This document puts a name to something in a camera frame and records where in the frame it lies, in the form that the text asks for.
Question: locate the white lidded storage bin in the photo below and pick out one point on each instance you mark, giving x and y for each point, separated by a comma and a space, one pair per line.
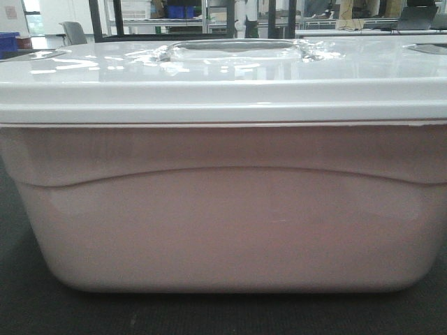
241, 165

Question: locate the blue bins on far shelf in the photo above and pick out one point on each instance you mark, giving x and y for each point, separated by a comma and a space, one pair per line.
179, 12

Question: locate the grey office chair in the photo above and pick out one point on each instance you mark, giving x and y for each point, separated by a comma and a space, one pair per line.
73, 33

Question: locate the white long desk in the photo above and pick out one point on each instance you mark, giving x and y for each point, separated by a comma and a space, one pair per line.
367, 32

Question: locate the open laptop on desk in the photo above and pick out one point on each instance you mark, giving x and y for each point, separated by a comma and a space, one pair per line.
416, 18

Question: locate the blue crate at left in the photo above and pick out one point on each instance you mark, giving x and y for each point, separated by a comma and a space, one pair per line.
8, 42

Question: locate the black metal frame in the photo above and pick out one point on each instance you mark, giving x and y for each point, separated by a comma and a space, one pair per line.
119, 21

